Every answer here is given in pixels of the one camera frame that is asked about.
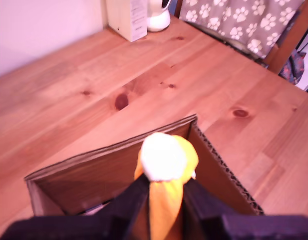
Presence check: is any yellow and white footbag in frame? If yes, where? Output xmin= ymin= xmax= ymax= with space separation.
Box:
xmin=133 ymin=131 xmax=200 ymax=240

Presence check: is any cardboard dice tower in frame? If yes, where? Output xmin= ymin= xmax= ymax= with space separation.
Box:
xmin=23 ymin=113 xmax=266 ymax=219

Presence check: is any patterned fabric bag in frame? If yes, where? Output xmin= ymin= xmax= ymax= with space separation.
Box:
xmin=279 ymin=49 xmax=308 ymax=86

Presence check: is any wooden chair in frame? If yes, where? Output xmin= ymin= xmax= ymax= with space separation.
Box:
xmin=173 ymin=0 xmax=308 ymax=76

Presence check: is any grey paw print cloth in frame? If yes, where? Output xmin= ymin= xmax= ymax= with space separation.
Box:
xmin=178 ymin=0 xmax=307 ymax=60

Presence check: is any white printed carton box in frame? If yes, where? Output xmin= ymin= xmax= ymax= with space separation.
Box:
xmin=105 ymin=0 xmax=148 ymax=43

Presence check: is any small white round camera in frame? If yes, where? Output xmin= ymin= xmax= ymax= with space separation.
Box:
xmin=146 ymin=0 xmax=173 ymax=33

